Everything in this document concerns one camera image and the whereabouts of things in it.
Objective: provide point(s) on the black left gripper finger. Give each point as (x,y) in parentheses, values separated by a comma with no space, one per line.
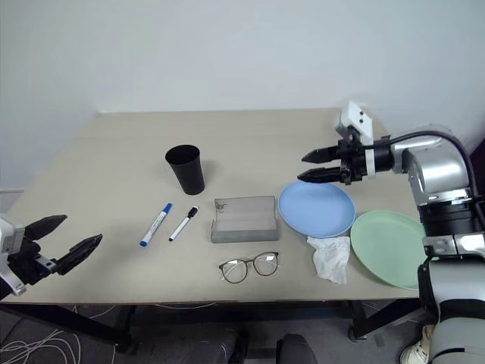
(79,251)
(43,226)

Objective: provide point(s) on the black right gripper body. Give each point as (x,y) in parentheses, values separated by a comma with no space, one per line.
(354,159)

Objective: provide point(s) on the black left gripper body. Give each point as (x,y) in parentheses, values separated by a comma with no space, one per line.
(28,265)

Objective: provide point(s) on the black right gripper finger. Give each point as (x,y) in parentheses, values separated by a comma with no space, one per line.
(322,176)
(322,155)

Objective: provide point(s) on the blue whiteboard marker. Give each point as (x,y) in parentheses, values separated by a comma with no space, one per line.
(156,224)

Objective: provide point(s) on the white tissue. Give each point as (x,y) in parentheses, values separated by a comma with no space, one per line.
(329,258)

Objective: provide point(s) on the green plate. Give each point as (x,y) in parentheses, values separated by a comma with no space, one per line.
(386,246)

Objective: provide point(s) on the grey glasses case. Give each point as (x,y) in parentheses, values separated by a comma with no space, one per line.
(242,231)

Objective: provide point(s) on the brown round-framed glasses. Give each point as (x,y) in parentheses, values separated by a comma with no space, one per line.
(267,263)

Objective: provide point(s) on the black whiteboard marker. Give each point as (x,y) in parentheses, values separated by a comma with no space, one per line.
(183,224)

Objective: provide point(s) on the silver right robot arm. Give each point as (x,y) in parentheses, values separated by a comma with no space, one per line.
(435,163)

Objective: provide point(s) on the blue plate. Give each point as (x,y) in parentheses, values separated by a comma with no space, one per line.
(314,208)

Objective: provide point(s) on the black table leg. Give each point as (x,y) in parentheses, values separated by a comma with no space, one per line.
(379,320)
(76,326)

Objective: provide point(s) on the black plastic cup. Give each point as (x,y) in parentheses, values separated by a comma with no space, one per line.
(189,174)

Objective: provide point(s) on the grey patterned rounded shape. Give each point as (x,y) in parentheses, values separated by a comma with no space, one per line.
(223,347)

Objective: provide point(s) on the white sneaker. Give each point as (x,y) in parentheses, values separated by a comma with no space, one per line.
(415,347)

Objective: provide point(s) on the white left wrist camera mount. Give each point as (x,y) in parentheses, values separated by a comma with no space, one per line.
(9,235)

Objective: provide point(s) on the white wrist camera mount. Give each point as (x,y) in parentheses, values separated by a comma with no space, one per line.
(9,235)
(356,115)

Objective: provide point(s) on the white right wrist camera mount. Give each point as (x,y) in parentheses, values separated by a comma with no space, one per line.
(356,115)

